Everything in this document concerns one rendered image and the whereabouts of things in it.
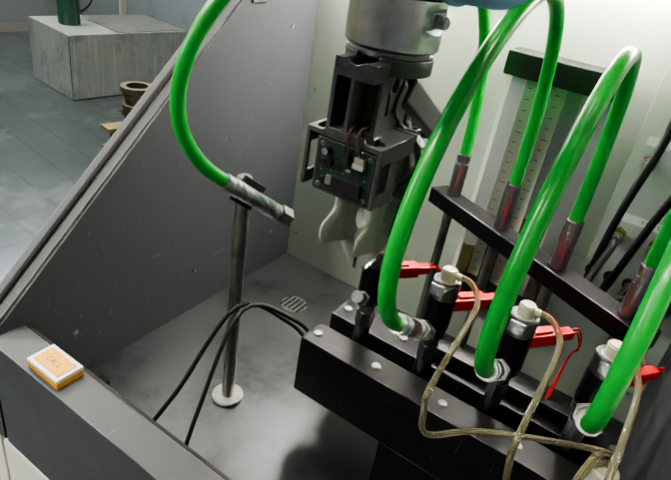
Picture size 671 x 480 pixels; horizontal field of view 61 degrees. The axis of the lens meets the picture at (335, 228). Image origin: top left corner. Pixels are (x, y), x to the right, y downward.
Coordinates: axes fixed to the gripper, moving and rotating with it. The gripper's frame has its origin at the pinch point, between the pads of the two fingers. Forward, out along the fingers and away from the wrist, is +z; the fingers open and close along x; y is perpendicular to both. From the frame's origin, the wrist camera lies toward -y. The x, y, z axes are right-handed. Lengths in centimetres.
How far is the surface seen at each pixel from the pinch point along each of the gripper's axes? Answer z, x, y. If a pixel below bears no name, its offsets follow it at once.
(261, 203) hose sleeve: -1.9, -11.2, 2.4
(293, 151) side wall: 7.1, -31.1, -30.3
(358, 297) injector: 6.0, 0.2, -1.1
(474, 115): -10.0, 0.0, -23.5
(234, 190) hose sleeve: -3.7, -12.5, 5.2
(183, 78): -14.8, -14.8, 9.9
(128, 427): 16.3, -10.9, 19.6
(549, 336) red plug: 3.7, 18.5, -6.5
